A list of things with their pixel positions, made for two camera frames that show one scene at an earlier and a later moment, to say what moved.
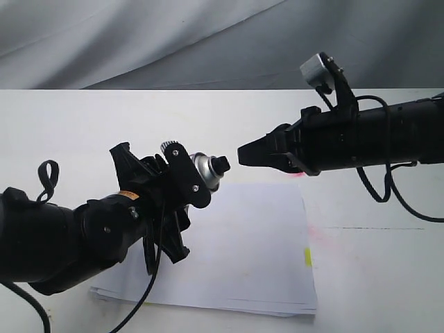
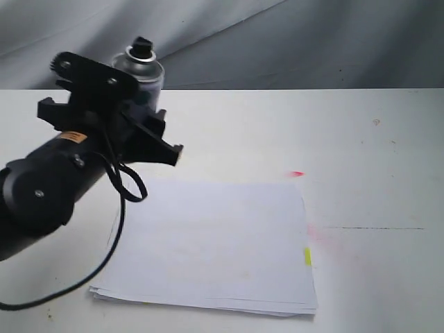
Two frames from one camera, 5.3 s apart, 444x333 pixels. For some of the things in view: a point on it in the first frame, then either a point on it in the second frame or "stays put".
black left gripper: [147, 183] -> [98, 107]
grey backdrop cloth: [217, 44] stays put
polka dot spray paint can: [211, 168] -> [139, 62]
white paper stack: [249, 252] stays put
